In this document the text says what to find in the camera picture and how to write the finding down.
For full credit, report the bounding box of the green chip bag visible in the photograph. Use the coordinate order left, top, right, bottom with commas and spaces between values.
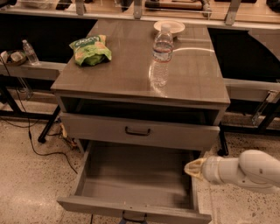
69, 35, 112, 66

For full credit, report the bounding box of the small water bottle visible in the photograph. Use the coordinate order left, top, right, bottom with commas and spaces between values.
22, 39, 39, 66

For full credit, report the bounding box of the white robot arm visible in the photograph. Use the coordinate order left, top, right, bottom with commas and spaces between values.
184, 150, 280, 193

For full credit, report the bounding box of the grey top drawer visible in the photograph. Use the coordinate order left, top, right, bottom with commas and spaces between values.
60, 113, 220, 151

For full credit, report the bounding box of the clear water bottle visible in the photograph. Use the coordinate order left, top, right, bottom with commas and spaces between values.
150, 23, 173, 87

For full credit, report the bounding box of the grey drawer cabinet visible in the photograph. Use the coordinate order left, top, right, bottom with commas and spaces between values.
51, 18, 231, 156

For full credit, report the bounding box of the black floor cable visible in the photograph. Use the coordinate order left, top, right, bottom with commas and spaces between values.
0, 56, 95, 224

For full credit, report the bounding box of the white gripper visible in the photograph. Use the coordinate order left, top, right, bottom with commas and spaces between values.
185, 157, 240, 185

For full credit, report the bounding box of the dark bowl with items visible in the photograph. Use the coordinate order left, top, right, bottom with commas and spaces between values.
0, 50, 27, 67

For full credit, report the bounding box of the power strip on floor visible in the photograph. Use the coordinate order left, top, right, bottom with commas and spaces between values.
59, 123, 77, 149

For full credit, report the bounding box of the grey drawer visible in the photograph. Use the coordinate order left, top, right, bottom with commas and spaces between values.
60, 113, 220, 151
58, 142, 212, 224

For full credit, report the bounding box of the white plate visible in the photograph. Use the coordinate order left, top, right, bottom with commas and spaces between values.
154, 20, 186, 37

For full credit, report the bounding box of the grey bench shelf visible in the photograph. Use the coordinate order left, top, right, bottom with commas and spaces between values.
0, 61, 66, 81

